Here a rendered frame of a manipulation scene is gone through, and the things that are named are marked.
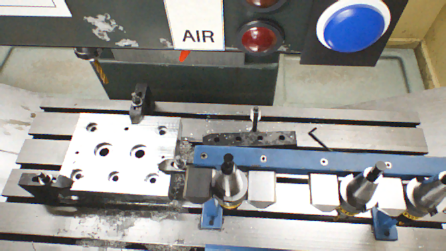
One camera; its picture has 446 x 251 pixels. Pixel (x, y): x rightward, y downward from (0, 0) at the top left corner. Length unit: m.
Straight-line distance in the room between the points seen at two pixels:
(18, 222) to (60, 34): 0.88
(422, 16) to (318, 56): 1.49
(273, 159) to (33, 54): 1.53
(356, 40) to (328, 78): 1.42
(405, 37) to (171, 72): 1.06
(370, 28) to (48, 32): 0.18
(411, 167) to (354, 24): 0.51
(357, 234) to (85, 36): 0.84
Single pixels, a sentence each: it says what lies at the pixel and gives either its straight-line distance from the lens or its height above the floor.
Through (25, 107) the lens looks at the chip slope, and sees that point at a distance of 1.57.
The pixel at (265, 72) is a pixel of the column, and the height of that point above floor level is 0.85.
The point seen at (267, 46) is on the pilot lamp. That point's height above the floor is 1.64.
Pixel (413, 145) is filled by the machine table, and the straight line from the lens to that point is 1.12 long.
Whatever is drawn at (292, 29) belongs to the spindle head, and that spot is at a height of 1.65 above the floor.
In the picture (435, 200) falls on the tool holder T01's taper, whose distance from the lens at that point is 0.64.
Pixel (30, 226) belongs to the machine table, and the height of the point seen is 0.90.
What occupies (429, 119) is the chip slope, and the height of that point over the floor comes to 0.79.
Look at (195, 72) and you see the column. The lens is 1.25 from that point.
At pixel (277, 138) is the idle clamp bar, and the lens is 0.94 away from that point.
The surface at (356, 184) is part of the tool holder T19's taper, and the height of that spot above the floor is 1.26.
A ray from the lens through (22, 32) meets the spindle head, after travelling 0.24.
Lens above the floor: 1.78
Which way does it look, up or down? 58 degrees down
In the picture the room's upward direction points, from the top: 4 degrees counter-clockwise
